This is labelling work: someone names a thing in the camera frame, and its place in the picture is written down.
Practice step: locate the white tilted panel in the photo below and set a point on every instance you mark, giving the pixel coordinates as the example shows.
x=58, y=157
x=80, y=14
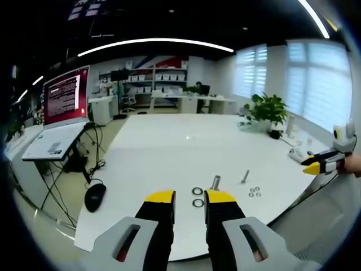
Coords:
x=53, y=141

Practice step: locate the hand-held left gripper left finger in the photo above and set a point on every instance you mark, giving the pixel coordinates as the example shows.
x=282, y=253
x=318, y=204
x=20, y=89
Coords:
x=152, y=226

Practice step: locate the white office chair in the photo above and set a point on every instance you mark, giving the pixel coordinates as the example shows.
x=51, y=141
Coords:
x=128, y=101

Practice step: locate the white office desk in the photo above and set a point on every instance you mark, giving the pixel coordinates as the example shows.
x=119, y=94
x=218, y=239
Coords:
x=191, y=101

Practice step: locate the red screen monitor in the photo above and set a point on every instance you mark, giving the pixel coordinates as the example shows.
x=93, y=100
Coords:
x=65, y=96

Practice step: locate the white cabinet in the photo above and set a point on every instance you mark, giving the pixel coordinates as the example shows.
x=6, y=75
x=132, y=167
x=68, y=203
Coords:
x=103, y=110

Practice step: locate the green potted plant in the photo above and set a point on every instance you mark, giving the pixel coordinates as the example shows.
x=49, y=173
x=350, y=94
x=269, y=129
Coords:
x=268, y=108

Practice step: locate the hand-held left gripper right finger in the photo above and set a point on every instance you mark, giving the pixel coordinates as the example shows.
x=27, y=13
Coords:
x=225, y=226

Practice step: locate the white plant pot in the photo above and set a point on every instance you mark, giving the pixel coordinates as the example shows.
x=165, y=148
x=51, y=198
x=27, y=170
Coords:
x=263, y=126

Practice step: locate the black computer mouse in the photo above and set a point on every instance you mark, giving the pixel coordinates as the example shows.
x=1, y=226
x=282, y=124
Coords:
x=94, y=197

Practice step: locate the shelf with white bins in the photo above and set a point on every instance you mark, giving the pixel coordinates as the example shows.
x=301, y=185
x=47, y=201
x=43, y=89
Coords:
x=158, y=79

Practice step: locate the metal threaded stud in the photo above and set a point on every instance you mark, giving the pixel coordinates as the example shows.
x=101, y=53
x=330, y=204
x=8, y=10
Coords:
x=216, y=181
x=246, y=176

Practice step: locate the black screen on stand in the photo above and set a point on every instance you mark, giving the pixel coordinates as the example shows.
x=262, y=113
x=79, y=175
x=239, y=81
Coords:
x=119, y=75

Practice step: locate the white window blind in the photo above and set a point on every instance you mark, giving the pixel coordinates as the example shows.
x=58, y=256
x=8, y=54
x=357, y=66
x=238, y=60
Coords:
x=318, y=84
x=251, y=72

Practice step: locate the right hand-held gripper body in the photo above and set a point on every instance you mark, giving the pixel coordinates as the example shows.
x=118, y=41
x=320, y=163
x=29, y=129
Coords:
x=343, y=138

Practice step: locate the white power strip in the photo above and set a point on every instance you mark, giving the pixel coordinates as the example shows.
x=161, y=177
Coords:
x=296, y=154

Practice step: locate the small black device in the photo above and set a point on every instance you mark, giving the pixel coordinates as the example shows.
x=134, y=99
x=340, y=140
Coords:
x=275, y=134

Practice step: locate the person's right hand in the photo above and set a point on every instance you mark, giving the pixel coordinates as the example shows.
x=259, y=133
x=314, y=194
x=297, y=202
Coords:
x=354, y=166

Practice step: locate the curved ceiling light strip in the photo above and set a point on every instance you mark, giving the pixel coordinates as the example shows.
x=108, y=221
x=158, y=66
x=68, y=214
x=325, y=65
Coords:
x=314, y=18
x=155, y=41

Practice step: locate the white bottle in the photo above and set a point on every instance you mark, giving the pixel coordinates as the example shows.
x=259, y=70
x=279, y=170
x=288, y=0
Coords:
x=290, y=125

